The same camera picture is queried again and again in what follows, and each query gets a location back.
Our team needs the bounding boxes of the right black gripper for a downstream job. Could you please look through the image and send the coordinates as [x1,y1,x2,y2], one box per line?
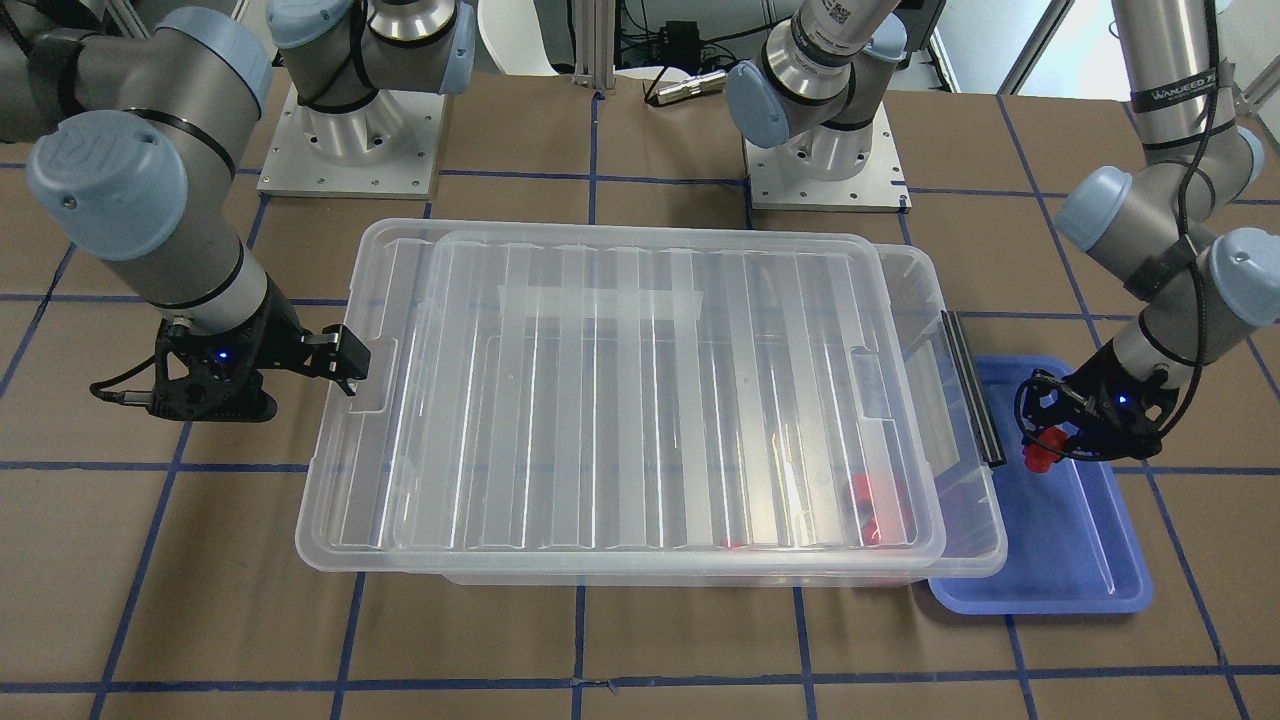
[148,300,371,423]

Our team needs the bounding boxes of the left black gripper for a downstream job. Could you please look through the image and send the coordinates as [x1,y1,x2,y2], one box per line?
[1014,345,1179,461]

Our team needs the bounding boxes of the clear plastic box lid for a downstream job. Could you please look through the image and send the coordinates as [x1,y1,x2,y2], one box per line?
[294,218,947,577]

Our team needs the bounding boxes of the red block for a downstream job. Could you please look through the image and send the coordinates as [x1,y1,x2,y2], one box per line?
[850,473,902,516]
[1023,427,1069,474]
[858,514,911,548]

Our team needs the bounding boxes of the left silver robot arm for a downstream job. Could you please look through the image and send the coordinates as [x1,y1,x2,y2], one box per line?
[726,1,1279,473]

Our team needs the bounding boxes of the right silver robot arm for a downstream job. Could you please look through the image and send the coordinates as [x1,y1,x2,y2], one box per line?
[3,1,477,423]

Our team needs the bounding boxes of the clear plastic storage box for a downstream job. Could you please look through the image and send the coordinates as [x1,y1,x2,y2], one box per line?
[360,218,1009,589]

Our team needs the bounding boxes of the black rubber strip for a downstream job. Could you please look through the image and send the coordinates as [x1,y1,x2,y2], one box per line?
[941,310,1009,469]

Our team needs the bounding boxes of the blue plastic tray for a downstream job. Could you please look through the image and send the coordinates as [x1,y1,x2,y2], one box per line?
[929,355,1153,616]

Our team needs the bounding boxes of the white chair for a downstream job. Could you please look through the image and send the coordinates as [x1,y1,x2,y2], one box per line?
[476,1,558,77]

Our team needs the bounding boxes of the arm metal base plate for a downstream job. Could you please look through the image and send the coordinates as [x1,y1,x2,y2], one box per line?
[257,88,448,201]
[742,105,913,213]

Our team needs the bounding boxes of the aluminium frame post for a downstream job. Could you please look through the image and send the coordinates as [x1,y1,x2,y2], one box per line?
[570,0,618,95]

